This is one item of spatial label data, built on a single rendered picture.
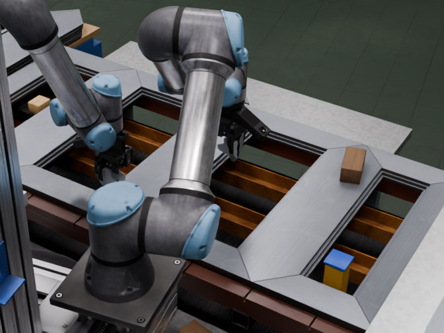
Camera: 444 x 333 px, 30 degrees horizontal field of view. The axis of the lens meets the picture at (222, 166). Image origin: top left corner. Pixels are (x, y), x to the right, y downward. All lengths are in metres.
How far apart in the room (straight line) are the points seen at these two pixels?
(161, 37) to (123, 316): 0.59
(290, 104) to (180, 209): 1.41
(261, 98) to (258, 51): 1.97
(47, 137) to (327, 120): 0.97
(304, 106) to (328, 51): 2.06
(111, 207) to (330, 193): 0.93
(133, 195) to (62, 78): 0.40
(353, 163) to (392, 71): 2.47
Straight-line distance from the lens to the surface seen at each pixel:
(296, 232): 2.27
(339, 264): 2.12
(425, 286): 1.87
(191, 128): 1.70
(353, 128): 2.91
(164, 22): 1.78
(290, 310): 2.07
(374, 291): 2.13
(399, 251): 2.26
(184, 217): 1.64
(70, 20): 3.37
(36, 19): 1.86
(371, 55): 5.06
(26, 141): 2.65
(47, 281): 1.98
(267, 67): 4.81
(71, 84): 1.97
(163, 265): 1.86
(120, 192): 1.69
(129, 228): 1.66
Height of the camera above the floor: 2.29
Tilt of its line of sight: 35 degrees down
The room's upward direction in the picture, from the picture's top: 2 degrees clockwise
